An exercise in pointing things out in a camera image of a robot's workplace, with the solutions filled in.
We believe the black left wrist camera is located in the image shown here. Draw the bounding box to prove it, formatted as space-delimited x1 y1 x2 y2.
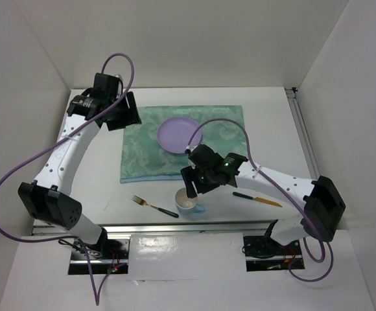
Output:
90 73 123 98

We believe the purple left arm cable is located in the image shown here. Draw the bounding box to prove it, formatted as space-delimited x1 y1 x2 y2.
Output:
0 53 135 306

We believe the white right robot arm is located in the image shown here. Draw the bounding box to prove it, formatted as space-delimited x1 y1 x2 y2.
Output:
181 153 346 254

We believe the aluminium right frame rail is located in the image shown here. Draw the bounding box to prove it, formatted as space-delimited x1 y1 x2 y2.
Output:
285 87 320 179

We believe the gold fork dark handle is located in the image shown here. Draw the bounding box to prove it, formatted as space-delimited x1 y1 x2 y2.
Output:
132 196 179 218

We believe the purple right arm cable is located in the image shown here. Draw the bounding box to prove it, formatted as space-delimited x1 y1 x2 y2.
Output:
185 118 335 284

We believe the lavender plastic plate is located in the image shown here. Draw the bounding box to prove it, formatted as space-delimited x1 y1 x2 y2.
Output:
157 117 198 154

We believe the aluminium front frame rail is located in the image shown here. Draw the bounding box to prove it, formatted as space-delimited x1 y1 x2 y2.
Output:
31 218 338 236

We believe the gold knife dark handle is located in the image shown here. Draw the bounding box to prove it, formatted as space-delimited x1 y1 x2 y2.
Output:
232 192 282 207

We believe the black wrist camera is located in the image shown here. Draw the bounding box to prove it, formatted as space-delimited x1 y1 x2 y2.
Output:
90 73 123 98
188 144 223 169

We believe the light blue ceramic mug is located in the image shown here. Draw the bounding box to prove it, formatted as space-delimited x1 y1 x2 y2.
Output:
174 188 206 215

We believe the aluminium frame rail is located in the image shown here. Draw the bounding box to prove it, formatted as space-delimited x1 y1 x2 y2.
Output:
31 218 338 236
285 87 320 179

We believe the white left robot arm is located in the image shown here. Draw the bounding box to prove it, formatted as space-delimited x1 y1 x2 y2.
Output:
18 89 141 259

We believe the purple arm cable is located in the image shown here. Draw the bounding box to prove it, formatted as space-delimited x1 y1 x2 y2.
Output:
0 53 135 306
185 118 335 284

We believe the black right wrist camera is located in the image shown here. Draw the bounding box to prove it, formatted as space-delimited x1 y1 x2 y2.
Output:
188 144 223 169

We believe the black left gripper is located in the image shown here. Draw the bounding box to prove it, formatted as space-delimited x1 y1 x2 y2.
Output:
105 91 142 131

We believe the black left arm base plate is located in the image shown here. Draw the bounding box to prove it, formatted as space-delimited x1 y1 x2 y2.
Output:
62 236 130 275

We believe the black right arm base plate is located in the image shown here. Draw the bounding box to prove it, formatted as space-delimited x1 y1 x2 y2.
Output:
241 235 305 272

